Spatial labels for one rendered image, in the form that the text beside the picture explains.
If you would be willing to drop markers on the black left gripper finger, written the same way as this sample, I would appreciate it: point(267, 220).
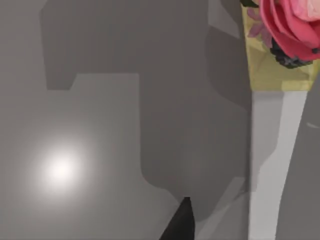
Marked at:
point(183, 222)

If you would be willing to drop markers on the yellow flowered plant pot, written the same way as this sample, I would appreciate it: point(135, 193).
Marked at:
point(262, 75)

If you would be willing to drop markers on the pink flower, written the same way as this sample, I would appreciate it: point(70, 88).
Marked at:
point(290, 27)

